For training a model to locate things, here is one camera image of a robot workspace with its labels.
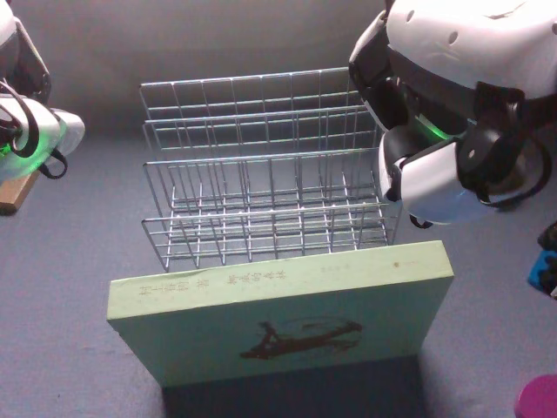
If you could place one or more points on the magenta cylinder toy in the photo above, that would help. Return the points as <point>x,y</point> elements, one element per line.
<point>539,398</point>

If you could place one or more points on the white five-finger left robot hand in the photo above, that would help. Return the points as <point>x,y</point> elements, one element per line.
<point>39,126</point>

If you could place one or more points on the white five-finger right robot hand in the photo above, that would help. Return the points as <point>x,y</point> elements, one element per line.
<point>470,48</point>

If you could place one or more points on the brown wooden block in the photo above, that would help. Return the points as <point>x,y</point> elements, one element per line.
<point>13,191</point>

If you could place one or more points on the pale green paperback book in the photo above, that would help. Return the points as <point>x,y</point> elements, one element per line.
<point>278,313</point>

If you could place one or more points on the blue block with holes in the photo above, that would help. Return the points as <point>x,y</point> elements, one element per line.
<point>544,272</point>

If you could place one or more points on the small black object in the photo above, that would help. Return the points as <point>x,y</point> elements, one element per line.
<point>549,237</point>

